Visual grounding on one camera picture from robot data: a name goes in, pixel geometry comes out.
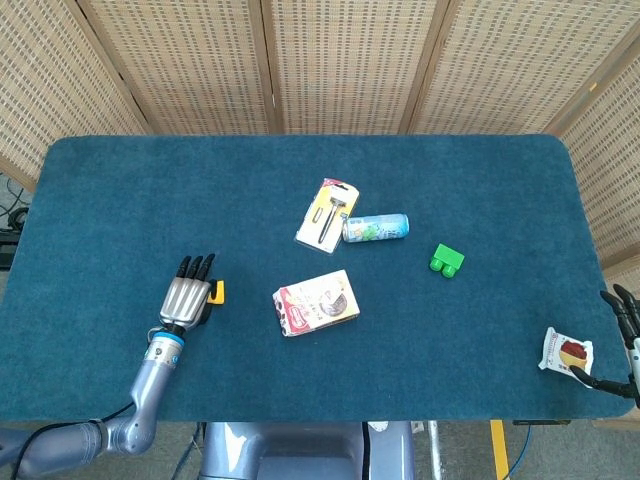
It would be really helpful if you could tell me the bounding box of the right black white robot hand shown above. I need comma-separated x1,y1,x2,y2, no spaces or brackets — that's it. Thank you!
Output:
569,283,640,401

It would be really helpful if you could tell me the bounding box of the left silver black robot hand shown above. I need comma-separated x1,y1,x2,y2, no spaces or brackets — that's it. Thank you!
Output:
158,253,224,333

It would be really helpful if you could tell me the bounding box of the white red snack packet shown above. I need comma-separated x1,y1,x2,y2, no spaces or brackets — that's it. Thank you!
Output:
538,326,595,377

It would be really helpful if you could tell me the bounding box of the white red cookie box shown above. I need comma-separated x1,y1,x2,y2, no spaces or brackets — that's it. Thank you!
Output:
272,269,361,340

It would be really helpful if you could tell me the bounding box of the blue felt table cover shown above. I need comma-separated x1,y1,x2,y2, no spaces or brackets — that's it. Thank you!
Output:
0,133,634,424

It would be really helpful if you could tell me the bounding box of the yellow floor strip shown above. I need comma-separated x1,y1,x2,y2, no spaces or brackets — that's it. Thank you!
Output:
488,419,510,480

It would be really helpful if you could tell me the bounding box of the razor in blister pack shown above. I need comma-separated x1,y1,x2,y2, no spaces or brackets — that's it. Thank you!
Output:
294,177,361,256

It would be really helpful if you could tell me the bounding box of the black floor equipment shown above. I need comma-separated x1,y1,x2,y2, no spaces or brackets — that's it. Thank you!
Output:
0,207,30,272

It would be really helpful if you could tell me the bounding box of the grey blue robot torso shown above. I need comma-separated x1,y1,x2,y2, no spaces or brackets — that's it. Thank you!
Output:
198,421,416,480

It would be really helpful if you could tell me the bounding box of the woven rattan screen panel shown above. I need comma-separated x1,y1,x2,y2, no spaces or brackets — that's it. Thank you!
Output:
544,42,640,301
259,0,447,136
77,0,285,136
407,0,640,137
0,0,154,194

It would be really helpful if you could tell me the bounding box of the light blue drink can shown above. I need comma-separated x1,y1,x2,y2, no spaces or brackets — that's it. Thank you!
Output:
341,213,411,245

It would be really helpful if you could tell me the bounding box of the green toy building block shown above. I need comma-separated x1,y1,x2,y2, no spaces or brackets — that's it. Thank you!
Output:
428,243,466,279

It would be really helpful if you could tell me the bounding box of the blue floor cable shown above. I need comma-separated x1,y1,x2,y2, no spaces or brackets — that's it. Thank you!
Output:
507,423,534,479

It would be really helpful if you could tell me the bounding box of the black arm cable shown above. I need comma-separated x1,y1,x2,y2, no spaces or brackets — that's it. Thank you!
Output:
9,399,137,479

